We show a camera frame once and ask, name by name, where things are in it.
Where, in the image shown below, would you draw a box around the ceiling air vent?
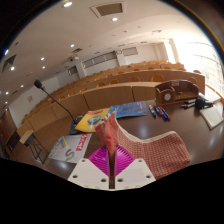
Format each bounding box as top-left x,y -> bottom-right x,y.
89,1 -> 126,18

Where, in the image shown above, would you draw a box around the blue marker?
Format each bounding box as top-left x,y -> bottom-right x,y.
148,104 -> 157,119
158,105 -> 171,121

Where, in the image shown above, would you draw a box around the rows of wooden hall seats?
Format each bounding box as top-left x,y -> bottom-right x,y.
16,59 -> 208,134

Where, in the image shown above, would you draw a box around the red checked towel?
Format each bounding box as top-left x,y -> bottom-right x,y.
94,111 -> 192,190

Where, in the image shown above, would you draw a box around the round ceiling lights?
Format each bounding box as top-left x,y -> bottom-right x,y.
3,1 -> 119,98

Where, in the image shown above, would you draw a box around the black gooseneck desk microphone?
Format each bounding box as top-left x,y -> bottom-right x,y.
33,79 -> 84,135

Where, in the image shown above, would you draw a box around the black handheld microphone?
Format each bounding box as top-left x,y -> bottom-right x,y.
180,97 -> 214,110

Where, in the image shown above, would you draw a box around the white magazine with red print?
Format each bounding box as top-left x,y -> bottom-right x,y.
48,132 -> 93,164

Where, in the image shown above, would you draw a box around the blue book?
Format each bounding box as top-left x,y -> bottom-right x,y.
108,100 -> 149,119

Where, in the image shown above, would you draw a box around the large bright window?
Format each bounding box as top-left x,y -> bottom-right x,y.
173,36 -> 224,98

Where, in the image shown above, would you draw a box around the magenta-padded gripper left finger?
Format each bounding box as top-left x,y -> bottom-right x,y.
67,144 -> 111,190

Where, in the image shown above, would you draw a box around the white notebook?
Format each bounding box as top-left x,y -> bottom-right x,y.
199,105 -> 224,130

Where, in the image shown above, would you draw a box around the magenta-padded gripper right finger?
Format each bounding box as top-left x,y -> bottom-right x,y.
113,146 -> 157,191

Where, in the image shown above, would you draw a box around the red marker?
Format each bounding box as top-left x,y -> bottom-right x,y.
153,105 -> 163,118

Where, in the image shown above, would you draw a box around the wooden desk organizer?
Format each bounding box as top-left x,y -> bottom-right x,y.
154,79 -> 200,106

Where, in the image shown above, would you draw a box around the yellow book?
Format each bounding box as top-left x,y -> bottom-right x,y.
74,107 -> 111,133

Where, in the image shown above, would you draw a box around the small black-framed side table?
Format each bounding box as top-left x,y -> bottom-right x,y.
19,129 -> 50,164

